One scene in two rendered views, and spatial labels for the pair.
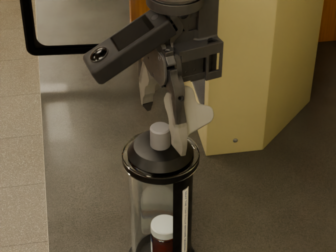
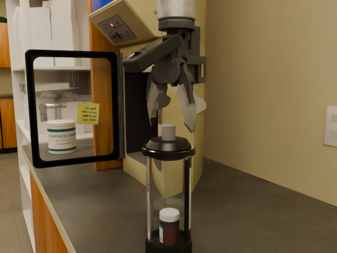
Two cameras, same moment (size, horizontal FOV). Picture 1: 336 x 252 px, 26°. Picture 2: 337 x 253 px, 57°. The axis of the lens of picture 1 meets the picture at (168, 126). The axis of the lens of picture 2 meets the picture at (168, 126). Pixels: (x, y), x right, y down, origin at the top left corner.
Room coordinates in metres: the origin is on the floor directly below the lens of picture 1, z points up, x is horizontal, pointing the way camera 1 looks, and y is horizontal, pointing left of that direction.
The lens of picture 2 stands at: (0.21, 0.22, 1.31)
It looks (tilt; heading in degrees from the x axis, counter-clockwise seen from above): 9 degrees down; 340
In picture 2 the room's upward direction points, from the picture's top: straight up
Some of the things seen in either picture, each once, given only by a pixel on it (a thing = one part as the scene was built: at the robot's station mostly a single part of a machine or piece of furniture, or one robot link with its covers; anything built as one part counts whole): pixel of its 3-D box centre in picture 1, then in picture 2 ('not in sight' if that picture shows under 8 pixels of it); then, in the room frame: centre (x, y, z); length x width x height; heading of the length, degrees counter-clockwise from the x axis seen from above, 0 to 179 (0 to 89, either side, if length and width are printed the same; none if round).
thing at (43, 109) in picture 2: not in sight; (43, 113); (1.33, 0.26, 1.18); 0.02 x 0.02 x 0.06; 4
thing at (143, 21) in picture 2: not in sight; (121, 25); (1.21, 0.01, 1.46); 0.32 x 0.12 x 0.10; 10
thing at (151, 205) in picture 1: (161, 208); (168, 196); (0.79, 0.01, 1.06); 0.11 x 0.11 x 0.21
